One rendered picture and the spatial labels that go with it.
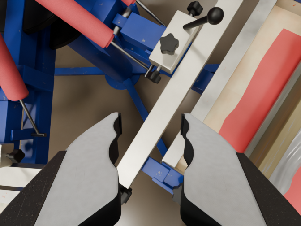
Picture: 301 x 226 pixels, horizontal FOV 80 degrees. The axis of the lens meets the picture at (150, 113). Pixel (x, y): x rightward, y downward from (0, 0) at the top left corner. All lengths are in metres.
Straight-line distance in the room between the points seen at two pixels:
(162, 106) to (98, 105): 1.24
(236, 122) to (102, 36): 0.40
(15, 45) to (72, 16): 0.26
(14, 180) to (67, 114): 1.21
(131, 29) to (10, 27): 0.38
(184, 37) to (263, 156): 0.30
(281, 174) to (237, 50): 0.32
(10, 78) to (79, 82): 1.22
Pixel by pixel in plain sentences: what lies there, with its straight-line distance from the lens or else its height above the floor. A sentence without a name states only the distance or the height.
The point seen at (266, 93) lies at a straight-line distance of 0.56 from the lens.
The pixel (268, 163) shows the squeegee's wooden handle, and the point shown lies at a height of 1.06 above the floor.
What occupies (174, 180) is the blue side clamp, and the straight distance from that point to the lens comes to 0.48.
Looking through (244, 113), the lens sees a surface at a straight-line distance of 0.53.
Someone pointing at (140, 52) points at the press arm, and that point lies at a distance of 0.60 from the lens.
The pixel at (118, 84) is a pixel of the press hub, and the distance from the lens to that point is 1.58.
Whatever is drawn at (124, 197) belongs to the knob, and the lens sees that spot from 0.47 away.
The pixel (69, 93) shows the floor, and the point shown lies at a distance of 1.78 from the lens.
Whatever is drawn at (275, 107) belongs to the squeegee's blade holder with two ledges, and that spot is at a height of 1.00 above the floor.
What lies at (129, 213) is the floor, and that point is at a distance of 1.66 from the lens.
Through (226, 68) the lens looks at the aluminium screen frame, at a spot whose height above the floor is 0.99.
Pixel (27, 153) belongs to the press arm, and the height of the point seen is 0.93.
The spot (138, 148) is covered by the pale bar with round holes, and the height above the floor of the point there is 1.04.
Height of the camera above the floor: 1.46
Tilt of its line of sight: 80 degrees down
